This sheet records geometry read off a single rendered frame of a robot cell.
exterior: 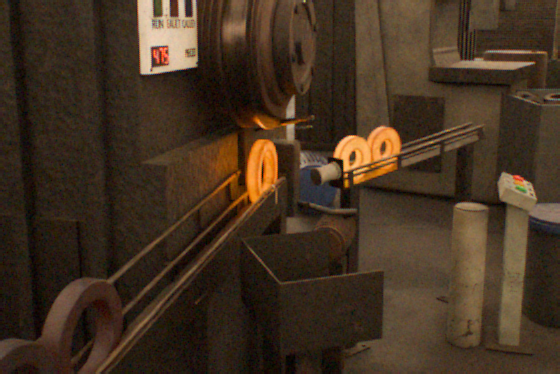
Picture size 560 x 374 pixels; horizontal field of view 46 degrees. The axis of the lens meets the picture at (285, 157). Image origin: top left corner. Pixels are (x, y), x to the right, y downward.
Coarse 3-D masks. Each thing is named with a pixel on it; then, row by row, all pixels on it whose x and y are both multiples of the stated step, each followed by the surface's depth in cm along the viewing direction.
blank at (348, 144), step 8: (352, 136) 226; (344, 144) 222; (352, 144) 224; (360, 144) 227; (368, 144) 229; (336, 152) 223; (344, 152) 222; (360, 152) 228; (368, 152) 230; (344, 160) 223; (360, 160) 229; (368, 160) 230; (344, 168) 223; (344, 176) 224; (360, 176) 229
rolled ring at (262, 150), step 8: (256, 144) 182; (264, 144) 181; (272, 144) 188; (256, 152) 179; (264, 152) 181; (272, 152) 189; (248, 160) 178; (256, 160) 178; (264, 160) 191; (272, 160) 190; (248, 168) 178; (256, 168) 177; (272, 168) 192; (248, 176) 178; (256, 176) 177; (264, 176) 192; (272, 176) 192; (248, 184) 178; (256, 184) 178; (264, 184) 191; (272, 184) 191; (248, 192) 180; (256, 192) 179
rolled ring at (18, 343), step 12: (0, 348) 83; (12, 348) 84; (24, 348) 86; (36, 348) 88; (0, 360) 81; (12, 360) 84; (24, 360) 86; (36, 360) 88; (48, 360) 91; (0, 372) 82; (24, 372) 90; (36, 372) 89; (48, 372) 91
